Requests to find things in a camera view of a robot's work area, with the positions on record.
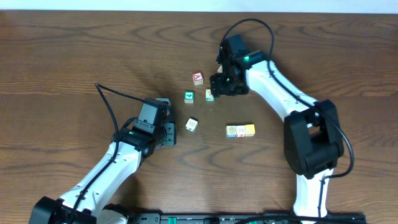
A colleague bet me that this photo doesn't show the red sided wooden block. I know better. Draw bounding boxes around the red sided wooden block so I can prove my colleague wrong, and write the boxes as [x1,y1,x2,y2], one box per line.
[236,125,246,138]

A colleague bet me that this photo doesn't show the yellow top wooden block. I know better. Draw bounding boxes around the yellow top wooden block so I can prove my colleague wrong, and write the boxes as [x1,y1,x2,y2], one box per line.
[245,124,256,137]

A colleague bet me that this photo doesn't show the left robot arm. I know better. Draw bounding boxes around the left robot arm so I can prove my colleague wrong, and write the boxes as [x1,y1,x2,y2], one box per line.
[29,118,176,224]

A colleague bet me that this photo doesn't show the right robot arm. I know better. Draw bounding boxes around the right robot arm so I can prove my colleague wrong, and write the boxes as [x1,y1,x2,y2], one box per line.
[210,50,346,218]

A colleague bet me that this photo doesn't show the red M wooden block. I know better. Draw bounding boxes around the red M wooden block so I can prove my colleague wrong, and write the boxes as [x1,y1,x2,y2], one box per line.
[217,65,223,73]

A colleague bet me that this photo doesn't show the green circle wooden block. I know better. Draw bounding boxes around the green circle wooden block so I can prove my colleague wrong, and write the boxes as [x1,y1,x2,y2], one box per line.
[185,118,198,132]

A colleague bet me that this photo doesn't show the red A wooden block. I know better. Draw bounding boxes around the red A wooden block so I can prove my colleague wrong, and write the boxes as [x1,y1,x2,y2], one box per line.
[192,72,204,85]

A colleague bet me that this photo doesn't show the green 4 wooden block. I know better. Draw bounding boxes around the green 4 wooden block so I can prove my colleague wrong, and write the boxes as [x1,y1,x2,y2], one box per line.
[183,91,195,104]

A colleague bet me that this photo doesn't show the right black cable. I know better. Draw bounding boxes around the right black cable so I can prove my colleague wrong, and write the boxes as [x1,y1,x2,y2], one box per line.
[220,18,355,218]

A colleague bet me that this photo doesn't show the black cable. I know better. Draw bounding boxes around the black cable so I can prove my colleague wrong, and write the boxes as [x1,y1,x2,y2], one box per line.
[67,83,147,224]
[220,18,355,218]

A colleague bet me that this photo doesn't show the left black cable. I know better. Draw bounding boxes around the left black cable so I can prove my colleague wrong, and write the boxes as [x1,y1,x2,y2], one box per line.
[67,83,147,224]

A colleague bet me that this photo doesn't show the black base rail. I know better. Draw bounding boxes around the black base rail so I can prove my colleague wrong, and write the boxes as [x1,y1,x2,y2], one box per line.
[127,212,367,224]

